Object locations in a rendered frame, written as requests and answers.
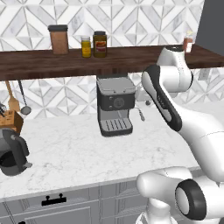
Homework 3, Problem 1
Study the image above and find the dark grey wall cabinet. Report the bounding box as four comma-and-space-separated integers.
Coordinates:
194, 0, 224, 57

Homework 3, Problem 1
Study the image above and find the wooden knife block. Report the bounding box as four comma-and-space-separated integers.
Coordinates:
0, 102, 25, 136

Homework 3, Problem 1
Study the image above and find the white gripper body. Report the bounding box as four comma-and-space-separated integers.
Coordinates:
135, 86, 153, 106

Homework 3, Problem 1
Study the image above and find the grey drawer front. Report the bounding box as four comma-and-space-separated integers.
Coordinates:
3, 186, 101, 219
100, 180, 148, 210

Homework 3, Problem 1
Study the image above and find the white wall socket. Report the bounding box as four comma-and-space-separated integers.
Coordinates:
199, 68, 212, 81

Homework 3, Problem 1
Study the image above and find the dark jar with red label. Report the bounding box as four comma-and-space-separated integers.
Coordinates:
92, 30, 109, 59

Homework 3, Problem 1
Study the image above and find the small yellow jar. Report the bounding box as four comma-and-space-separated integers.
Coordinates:
80, 35, 93, 59

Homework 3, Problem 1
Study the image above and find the dark grey kettle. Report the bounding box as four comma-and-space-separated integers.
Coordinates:
0, 128, 33, 178

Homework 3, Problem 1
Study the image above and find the grey cupboard door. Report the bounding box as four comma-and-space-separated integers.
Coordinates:
11, 205, 102, 224
100, 204, 148, 224

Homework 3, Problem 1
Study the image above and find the metal strainer ladle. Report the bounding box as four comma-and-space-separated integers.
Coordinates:
17, 80, 32, 116

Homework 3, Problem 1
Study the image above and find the wooden spatula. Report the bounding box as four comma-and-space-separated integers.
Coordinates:
4, 80, 21, 114

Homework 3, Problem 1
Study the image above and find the dark wooden wall shelf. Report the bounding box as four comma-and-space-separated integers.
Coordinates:
0, 44, 224, 82

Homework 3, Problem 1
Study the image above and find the black drawer handle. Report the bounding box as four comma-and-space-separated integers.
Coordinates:
40, 192, 67, 207

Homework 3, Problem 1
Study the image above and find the brown jar with black lid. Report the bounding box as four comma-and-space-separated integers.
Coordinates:
47, 24, 70, 56

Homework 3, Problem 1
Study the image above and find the grey coffee machine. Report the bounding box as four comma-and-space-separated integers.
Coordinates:
95, 76, 146, 138

